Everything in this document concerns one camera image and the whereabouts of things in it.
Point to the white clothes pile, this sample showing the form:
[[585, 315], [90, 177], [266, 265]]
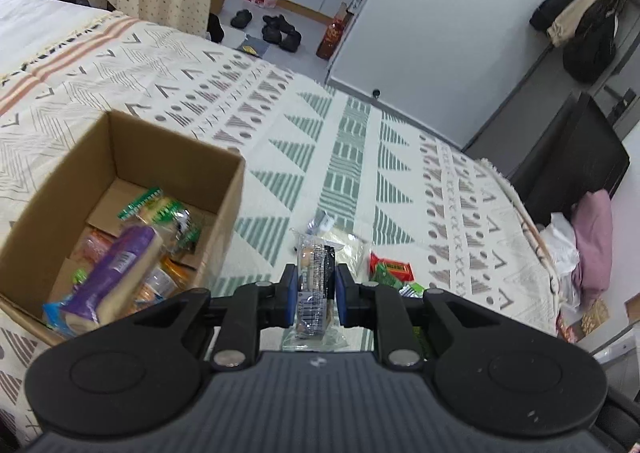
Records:
[[560, 243]]

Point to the clear packet with black label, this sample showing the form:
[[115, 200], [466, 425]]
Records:
[[315, 253]]

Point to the bright green snack packet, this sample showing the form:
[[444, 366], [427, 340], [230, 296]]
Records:
[[412, 290]]

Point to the brown cardboard box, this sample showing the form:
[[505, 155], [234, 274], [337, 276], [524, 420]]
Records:
[[220, 183]]

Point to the purple snack packet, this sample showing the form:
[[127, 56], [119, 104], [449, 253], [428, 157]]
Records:
[[115, 273]]

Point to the orange cracker packet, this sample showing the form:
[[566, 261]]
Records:
[[172, 273]]

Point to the black bag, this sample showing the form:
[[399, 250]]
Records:
[[216, 29]]

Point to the black slipper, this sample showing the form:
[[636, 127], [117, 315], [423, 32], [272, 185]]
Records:
[[291, 40], [275, 20], [242, 19], [273, 34]]

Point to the green edged pastry packet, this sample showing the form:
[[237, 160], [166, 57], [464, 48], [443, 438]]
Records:
[[155, 210]]

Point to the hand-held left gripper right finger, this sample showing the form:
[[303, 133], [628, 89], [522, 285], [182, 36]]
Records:
[[342, 293]]

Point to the orange red snack packet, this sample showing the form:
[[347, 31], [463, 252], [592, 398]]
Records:
[[92, 245]]

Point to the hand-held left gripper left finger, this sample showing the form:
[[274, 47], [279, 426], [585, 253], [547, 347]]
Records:
[[287, 293]]

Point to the patterned bed blanket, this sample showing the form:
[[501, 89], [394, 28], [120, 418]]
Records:
[[350, 158]]

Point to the pink cloth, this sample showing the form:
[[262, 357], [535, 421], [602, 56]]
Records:
[[595, 233]]

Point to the blue and green snack packet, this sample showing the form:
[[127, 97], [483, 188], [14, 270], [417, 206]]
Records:
[[80, 277]]

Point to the clear packet with white filling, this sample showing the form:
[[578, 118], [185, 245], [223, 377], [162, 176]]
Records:
[[357, 248]]

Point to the hanging dark coats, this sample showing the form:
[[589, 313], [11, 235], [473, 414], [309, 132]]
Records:
[[585, 18]]

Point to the dark green snack packet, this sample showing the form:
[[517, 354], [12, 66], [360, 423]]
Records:
[[382, 280]]

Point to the small red snack packet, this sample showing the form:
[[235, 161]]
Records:
[[395, 269]]

